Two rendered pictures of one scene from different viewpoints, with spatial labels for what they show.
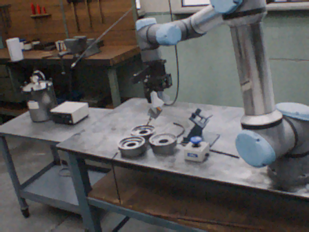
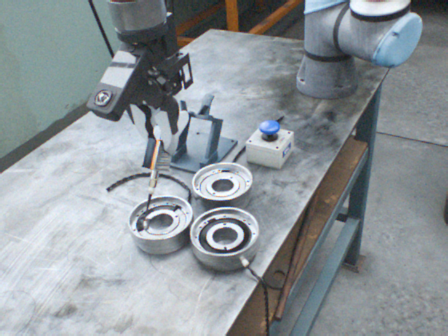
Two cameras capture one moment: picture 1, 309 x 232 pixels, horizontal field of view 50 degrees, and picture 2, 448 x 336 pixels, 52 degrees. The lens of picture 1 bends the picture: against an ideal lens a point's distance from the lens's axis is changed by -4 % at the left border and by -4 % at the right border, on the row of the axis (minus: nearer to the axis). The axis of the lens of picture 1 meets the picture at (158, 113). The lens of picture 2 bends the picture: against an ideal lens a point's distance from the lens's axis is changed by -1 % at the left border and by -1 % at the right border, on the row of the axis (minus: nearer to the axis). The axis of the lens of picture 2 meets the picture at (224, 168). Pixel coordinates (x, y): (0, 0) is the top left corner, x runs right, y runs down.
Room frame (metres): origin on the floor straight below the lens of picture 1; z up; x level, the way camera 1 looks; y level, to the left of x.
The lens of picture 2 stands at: (1.20, 0.64, 1.34)
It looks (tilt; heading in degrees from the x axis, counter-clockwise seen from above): 36 degrees down; 269
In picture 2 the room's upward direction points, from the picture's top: 6 degrees counter-clockwise
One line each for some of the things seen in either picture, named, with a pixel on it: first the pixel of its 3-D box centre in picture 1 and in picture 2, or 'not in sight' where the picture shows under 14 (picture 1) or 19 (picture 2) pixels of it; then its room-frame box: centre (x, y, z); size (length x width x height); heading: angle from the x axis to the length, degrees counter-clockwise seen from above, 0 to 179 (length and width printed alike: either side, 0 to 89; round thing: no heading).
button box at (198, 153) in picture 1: (198, 150); (271, 144); (1.10, -0.13, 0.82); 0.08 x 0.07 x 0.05; 57
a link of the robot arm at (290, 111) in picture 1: (291, 126); (333, 19); (0.91, -0.40, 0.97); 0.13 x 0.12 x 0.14; 123
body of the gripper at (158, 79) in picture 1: (156, 74); (152, 61); (1.28, -0.01, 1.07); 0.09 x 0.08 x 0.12; 56
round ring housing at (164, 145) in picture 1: (163, 143); (222, 189); (1.20, -0.01, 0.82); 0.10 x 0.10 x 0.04
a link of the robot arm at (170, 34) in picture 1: (167, 34); not in sight; (1.22, -0.07, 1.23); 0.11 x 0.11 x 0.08; 33
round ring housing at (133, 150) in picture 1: (131, 146); (225, 239); (1.20, 0.12, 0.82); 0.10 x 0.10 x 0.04
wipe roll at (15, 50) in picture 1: (14, 49); not in sight; (3.21, 1.26, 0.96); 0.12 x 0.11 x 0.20; 147
